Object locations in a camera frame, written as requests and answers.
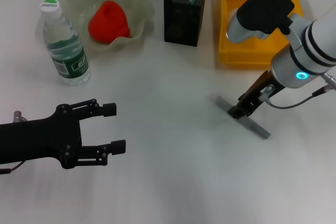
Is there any black mesh pen holder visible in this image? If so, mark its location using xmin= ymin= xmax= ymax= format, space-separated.
xmin=163 ymin=0 xmax=207 ymax=47

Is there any clear water bottle green label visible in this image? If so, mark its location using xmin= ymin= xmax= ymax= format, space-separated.
xmin=39 ymin=0 xmax=91 ymax=87

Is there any red-orange round fruit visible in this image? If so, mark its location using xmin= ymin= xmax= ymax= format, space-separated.
xmin=88 ymin=0 xmax=131 ymax=44

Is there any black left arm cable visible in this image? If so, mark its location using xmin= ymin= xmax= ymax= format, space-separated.
xmin=0 ymin=159 xmax=26 ymax=175

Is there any yellow plastic bin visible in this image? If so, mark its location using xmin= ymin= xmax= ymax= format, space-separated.
xmin=217 ymin=0 xmax=304 ymax=68

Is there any pale green glass fruit plate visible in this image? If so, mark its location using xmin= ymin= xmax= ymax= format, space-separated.
xmin=54 ymin=0 xmax=155 ymax=52

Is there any grey metallic pen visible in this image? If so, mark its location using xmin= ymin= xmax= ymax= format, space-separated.
xmin=215 ymin=95 xmax=271 ymax=140

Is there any white black wrist camera box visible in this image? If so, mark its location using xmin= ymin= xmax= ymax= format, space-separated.
xmin=225 ymin=0 xmax=296 ymax=44

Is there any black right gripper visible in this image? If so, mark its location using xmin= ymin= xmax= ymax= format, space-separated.
xmin=227 ymin=70 xmax=286 ymax=120

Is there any left gripper metal connector plug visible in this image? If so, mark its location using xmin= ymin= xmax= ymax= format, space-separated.
xmin=13 ymin=110 xmax=27 ymax=123

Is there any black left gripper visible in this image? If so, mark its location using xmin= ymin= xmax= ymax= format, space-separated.
xmin=0 ymin=98 xmax=127 ymax=170

